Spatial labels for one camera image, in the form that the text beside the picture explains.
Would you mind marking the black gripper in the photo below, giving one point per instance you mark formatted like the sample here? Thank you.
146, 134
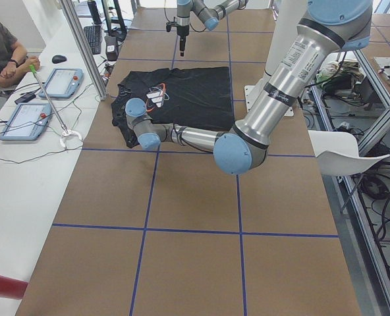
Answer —
182, 31

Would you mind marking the black printed t-shirt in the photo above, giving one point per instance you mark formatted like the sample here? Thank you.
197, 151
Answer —
196, 97

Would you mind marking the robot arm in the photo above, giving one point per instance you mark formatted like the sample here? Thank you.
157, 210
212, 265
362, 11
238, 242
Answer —
306, 33
209, 17

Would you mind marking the black keyboard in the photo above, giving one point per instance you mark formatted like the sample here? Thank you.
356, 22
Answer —
93, 36

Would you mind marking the black computer mouse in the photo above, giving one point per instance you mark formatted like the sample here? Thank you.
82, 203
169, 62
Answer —
56, 59

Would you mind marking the far teach pendant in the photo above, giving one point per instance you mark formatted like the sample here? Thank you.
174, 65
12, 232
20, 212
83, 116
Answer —
62, 83

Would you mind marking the teach pendant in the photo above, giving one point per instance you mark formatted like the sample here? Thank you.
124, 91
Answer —
27, 123
62, 83

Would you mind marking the metal reacher grabber stick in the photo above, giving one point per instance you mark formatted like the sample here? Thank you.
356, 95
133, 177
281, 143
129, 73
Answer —
66, 131

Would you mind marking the black power adapter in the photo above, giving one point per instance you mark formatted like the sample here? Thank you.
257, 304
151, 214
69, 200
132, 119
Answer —
25, 98

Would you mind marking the near teach pendant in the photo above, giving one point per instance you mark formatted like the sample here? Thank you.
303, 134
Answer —
27, 123

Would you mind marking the seated person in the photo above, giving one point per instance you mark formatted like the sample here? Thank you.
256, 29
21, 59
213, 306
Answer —
14, 60

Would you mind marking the white plastic chair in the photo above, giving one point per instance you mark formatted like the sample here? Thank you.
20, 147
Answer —
338, 155

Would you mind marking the red cylinder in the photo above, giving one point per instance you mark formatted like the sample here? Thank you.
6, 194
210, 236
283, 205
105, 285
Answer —
12, 288

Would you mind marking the aluminium frame post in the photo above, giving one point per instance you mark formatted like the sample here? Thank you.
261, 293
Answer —
83, 47

